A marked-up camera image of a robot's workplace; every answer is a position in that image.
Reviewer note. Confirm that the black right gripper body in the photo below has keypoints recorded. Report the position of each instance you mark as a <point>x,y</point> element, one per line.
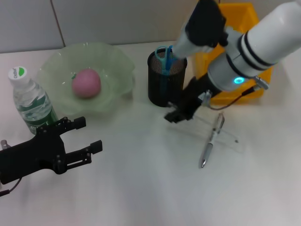
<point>192,96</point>

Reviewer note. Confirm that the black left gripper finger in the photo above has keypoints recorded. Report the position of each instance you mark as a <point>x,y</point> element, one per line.
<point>80,123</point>
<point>96,146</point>

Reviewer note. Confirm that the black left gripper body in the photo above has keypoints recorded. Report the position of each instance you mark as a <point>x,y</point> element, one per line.
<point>33,155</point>

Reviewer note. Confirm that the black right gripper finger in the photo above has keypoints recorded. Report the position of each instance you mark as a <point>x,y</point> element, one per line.
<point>185,116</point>
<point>172,117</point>

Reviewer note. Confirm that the silver pen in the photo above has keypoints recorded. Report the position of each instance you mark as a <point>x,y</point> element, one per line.
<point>207,150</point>

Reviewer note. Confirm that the pink peach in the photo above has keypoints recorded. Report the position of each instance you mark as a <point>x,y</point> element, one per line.
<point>85,82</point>

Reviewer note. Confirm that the blue scissors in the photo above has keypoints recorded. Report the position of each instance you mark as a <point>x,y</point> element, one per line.
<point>164,61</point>

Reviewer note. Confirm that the clear plastic ruler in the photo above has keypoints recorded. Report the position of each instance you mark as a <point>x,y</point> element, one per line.
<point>228,139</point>

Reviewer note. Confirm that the clear green label water bottle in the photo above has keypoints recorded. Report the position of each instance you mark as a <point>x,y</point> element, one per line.
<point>33,106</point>

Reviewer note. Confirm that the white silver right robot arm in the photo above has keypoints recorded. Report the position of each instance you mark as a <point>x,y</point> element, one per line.
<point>258,42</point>

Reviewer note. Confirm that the black mesh pen holder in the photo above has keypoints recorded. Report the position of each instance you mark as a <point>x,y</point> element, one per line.
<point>162,89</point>

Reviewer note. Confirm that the green glass fruit plate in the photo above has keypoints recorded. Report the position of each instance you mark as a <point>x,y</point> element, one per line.
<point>110,70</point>

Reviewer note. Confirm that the yellow plastic bin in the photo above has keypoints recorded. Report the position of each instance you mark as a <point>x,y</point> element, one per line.
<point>237,99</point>

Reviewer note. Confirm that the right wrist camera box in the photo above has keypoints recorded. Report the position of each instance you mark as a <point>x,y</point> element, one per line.
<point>202,26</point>

